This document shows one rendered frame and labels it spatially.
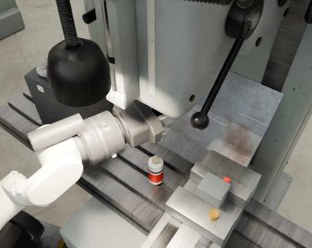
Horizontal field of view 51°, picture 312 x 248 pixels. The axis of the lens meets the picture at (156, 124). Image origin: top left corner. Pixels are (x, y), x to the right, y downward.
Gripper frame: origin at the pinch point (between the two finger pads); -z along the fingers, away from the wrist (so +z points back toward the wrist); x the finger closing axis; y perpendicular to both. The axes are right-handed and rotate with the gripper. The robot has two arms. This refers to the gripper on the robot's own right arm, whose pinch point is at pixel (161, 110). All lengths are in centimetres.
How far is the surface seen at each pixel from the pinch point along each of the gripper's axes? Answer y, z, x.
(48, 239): 82, 35, 29
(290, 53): 0.3, -39.1, 0.6
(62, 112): 19.6, 15.0, 30.5
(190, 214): 18.4, 2.0, -15.8
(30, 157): 122, 30, 109
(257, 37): -16.3, -15.8, -6.6
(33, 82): 11.8, 19.0, 37.9
